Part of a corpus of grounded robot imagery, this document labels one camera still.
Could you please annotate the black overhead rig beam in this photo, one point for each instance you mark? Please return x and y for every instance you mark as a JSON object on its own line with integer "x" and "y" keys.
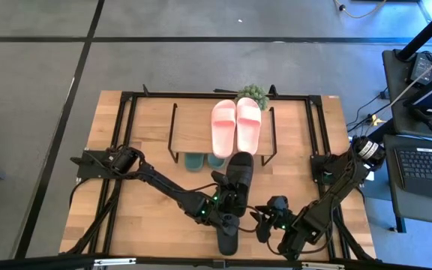
{"x": 32, "y": 262}

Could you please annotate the black keyboard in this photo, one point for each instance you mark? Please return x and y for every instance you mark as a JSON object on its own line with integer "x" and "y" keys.
{"x": 426, "y": 165}

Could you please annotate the grey side desk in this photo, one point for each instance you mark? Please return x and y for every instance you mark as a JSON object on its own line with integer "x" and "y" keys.
{"x": 399, "y": 112}

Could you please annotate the wooden shelf with black frame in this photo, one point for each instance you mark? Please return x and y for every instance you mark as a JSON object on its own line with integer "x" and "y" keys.
{"x": 189, "y": 127}

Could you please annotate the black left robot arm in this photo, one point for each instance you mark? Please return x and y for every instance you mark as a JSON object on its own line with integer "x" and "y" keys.
{"x": 163, "y": 187}

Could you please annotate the white box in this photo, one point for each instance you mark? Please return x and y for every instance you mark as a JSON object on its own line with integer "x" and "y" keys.
{"x": 370, "y": 174}

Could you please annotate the black slide sandal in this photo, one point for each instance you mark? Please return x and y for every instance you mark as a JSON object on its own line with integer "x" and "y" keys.
{"x": 242, "y": 165}
{"x": 228, "y": 245}

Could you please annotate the black metal table frame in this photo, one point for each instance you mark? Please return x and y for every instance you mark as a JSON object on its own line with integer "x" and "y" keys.
{"x": 186, "y": 95}

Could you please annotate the silver beam bracket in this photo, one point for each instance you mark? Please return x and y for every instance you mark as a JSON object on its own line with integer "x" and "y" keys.
{"x": 323, "y": 266}
{"x": 114, "y": 261}

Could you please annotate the black power adapter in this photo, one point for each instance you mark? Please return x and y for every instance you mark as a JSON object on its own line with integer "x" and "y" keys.
{"x": 422, "y": 67}

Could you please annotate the green artificial potted plant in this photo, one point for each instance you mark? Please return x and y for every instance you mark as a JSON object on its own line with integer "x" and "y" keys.
{"x": 255, "y": 92}

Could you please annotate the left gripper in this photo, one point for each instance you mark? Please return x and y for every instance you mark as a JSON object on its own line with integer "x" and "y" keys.
{"x": 225, "y": 215}

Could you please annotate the yellow connector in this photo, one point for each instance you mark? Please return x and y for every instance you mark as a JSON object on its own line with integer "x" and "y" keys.
{"x": 376, "y": 120}

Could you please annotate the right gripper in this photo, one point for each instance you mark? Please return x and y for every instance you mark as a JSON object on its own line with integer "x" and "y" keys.
{"x": 279, "y": 213}

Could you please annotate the grey keyboard desk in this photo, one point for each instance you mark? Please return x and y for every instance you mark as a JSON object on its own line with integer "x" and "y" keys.
{"x": 418, "y": 210}

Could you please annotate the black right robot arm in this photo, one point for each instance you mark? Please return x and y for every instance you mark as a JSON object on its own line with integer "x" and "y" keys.
{"x": 328, "y": 202}

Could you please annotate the pink slide sandal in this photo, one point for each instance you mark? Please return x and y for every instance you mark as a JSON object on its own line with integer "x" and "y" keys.
{"x": 223, "y": 127}
{"x": 248, "y": 123}

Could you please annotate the green slide sandal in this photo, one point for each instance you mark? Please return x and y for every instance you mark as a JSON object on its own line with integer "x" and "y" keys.
{"x": 216, "y": 161}
{"x": 194, "y": 162}

